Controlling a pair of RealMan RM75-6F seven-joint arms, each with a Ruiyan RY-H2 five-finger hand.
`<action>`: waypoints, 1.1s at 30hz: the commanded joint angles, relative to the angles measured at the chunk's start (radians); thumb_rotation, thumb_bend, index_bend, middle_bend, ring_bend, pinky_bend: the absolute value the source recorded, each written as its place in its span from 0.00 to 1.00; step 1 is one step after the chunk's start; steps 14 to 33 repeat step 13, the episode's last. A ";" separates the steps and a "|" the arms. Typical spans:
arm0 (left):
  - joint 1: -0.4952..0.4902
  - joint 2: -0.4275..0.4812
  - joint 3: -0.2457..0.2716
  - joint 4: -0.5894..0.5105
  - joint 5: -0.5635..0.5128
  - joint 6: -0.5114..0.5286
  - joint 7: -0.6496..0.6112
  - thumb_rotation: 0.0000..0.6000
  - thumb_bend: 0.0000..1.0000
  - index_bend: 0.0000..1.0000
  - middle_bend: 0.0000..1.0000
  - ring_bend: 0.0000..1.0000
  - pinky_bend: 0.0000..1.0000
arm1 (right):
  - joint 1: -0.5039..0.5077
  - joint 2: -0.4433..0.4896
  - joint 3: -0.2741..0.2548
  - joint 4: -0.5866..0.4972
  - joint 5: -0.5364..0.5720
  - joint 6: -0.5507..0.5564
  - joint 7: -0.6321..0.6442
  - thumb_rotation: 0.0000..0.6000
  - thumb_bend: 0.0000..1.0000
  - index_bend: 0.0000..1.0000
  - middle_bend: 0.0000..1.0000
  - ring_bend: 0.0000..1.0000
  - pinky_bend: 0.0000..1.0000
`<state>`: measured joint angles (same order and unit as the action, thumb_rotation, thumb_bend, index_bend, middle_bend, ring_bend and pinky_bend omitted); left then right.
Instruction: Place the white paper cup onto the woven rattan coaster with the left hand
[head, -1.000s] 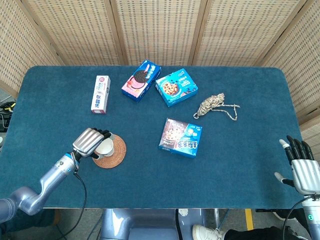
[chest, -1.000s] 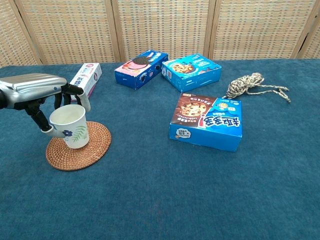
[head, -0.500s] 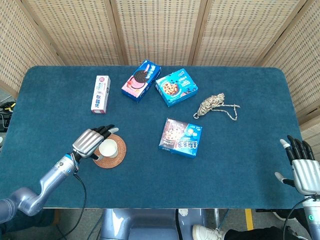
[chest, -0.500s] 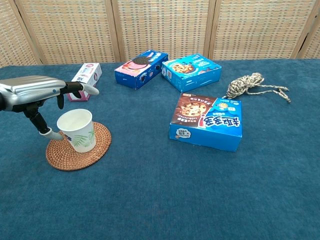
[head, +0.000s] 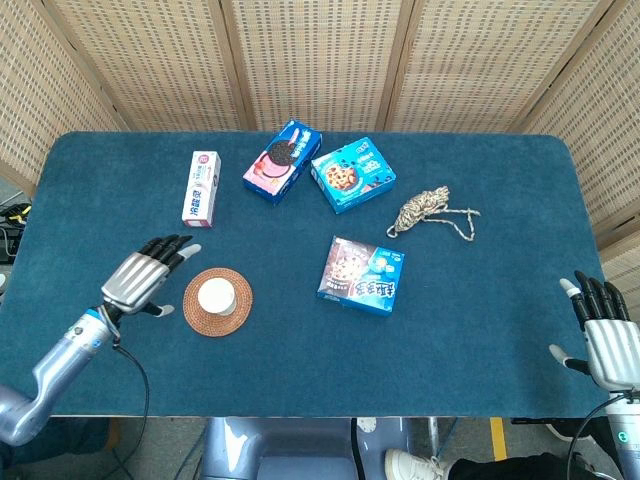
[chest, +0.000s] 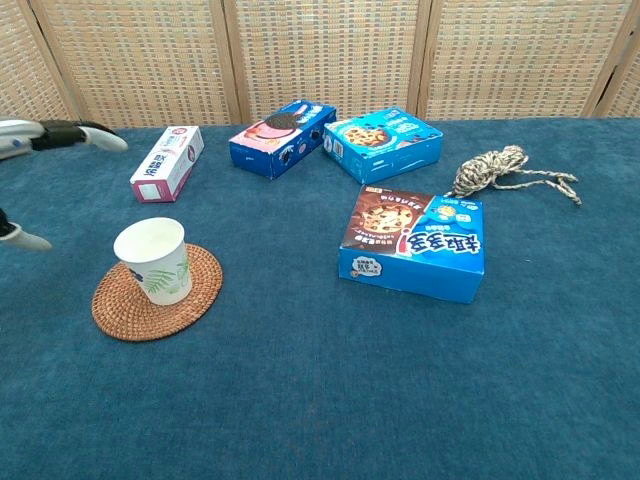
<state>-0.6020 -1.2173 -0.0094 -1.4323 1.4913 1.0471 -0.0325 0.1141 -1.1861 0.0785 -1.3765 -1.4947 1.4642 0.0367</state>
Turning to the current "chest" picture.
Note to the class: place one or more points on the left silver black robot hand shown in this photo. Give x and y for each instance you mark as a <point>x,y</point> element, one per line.
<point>60,136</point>

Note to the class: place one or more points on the white paper cup leaf print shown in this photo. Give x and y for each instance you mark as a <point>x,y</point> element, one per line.
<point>160,270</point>

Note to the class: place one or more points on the woven bamboo screen panel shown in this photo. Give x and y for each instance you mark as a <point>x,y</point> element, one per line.
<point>25,65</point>
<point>140,60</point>
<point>325,55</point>
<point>630,85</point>
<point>520,55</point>

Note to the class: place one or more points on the round woven rattan coaster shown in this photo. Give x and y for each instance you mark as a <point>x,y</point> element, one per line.
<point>130,320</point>

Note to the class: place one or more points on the white pink toothpaste box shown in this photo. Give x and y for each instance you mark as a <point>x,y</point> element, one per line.
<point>170,160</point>

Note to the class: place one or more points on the dark blue Oreo box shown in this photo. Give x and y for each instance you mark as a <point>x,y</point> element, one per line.
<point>270,147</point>

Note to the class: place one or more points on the light blue cookie box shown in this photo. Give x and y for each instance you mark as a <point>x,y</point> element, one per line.
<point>380,145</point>

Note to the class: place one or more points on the blue table cloth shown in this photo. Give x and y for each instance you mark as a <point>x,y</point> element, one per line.
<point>320,390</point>

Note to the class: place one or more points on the blue brown chocolate cookie box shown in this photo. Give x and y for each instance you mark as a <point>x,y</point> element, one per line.
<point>410,240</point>

